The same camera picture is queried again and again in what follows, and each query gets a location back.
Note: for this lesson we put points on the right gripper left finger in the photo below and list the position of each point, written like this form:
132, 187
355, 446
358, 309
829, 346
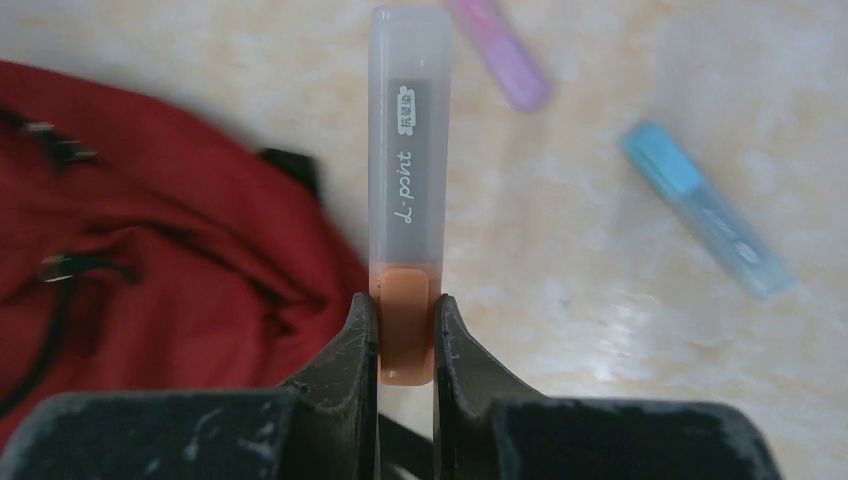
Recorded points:
320, 423

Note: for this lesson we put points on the orange highlighter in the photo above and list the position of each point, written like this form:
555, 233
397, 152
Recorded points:
409, 87

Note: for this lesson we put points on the pink highlighter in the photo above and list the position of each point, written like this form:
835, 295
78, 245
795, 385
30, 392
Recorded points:
508, 61

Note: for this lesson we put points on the red backpack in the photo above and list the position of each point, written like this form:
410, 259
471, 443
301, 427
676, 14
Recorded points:
143, 251

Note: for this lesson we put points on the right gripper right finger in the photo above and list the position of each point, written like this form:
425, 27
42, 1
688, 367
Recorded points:
489, 424

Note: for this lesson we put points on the blue highlighter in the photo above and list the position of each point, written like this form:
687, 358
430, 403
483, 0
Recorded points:
705, 211

